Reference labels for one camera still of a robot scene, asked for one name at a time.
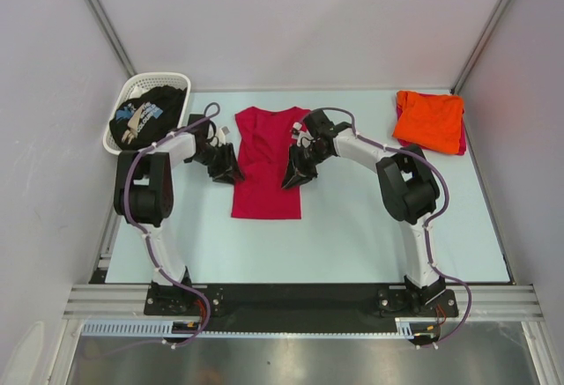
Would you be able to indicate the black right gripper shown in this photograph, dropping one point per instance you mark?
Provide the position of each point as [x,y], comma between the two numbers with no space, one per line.
[297,172]

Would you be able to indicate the folded orange t shirt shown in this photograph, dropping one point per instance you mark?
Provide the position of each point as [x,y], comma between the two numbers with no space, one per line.
[432,120]

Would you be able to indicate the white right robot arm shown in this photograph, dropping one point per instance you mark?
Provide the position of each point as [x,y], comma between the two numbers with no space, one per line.
[407,184]

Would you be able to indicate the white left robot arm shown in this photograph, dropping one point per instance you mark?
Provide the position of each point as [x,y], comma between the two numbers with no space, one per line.
[144,196]

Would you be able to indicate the grey slotted cable duct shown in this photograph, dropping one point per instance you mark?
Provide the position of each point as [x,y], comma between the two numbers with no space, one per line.
[129,328]

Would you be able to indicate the aluminium frame rail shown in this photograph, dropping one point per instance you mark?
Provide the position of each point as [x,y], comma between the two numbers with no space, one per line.
[481,302]

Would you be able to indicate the black printed t shirt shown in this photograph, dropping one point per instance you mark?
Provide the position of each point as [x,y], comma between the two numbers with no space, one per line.
[140,121]

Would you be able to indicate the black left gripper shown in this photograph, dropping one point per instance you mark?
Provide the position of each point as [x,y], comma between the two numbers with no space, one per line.
[228,167]

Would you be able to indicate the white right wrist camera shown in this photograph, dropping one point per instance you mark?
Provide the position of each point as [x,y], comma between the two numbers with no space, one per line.
[300,135]

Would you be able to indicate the white plastic laundry basket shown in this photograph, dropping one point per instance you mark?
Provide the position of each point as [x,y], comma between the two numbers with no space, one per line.
[140,84]

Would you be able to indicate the red polo shirt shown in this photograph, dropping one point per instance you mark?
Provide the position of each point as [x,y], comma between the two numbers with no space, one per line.
[266,138]

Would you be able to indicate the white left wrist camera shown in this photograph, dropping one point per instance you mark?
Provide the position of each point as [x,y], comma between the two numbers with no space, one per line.
[220,137]

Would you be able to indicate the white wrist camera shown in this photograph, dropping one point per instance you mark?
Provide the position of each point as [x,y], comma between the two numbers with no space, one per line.
[300,135]
[220,137]

